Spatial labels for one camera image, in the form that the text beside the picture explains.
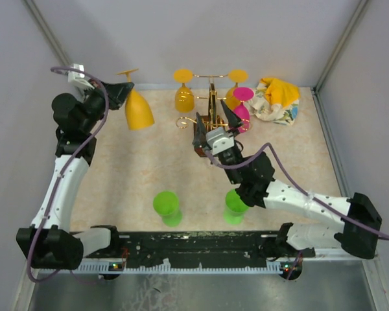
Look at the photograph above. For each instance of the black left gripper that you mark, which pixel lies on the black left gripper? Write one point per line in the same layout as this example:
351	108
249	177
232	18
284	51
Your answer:
118	93

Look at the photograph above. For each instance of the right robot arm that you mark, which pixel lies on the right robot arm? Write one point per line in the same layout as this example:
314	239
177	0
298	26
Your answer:
352	224

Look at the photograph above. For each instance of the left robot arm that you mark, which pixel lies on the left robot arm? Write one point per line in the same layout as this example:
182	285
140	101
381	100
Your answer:
47	243

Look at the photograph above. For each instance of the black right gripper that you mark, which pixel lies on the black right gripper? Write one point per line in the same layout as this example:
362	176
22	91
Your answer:
233	120

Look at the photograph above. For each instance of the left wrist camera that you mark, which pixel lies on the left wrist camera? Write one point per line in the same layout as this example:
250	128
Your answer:
78	79

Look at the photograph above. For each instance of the yellow wine glass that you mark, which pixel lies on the yellow wine glass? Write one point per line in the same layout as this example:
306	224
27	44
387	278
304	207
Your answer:
138	112
184	99
237	76

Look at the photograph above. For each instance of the aluminium frame post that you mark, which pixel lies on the aluminium frame post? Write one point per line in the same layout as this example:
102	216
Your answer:
46	31
340	46

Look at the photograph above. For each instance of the aluminium frame post left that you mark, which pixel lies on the aluminium frame post left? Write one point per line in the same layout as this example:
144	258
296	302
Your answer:
46	31

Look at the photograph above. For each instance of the green wine glass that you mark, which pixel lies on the green wine glass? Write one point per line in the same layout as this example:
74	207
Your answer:
235	208
166	205

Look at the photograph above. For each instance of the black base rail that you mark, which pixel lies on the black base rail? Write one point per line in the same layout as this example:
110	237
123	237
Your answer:
195	252

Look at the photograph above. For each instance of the pink wine glass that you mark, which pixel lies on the pink wine glass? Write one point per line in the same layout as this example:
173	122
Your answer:
243	94

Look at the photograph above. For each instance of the aluminium frame post right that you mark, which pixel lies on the aluminium frame post right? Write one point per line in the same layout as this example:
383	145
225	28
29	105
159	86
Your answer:
340	46

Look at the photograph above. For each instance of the patterned crumpled cloth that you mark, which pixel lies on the patterned crumpled cloth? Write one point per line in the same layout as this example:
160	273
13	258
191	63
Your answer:
275	101

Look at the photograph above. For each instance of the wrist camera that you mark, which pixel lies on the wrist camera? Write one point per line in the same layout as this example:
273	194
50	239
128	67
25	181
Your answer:
78	79
219	140

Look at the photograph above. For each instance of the gold black wine glass rack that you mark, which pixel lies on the gold black wine glass rack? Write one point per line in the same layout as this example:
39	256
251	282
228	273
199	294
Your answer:
215	120

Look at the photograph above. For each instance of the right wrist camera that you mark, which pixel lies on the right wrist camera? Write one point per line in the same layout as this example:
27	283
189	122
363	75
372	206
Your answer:
219	140

